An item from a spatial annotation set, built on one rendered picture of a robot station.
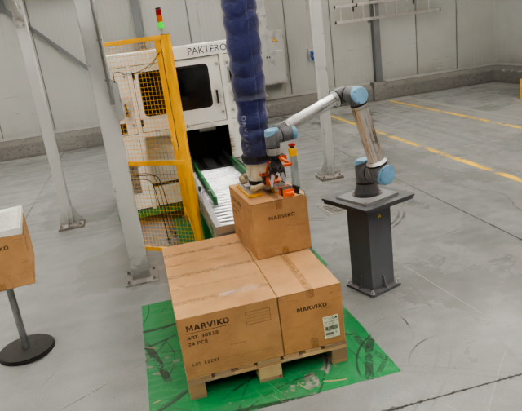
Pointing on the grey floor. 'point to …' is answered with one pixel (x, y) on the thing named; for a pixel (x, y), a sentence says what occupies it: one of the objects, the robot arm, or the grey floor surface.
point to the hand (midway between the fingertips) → (278, 185)
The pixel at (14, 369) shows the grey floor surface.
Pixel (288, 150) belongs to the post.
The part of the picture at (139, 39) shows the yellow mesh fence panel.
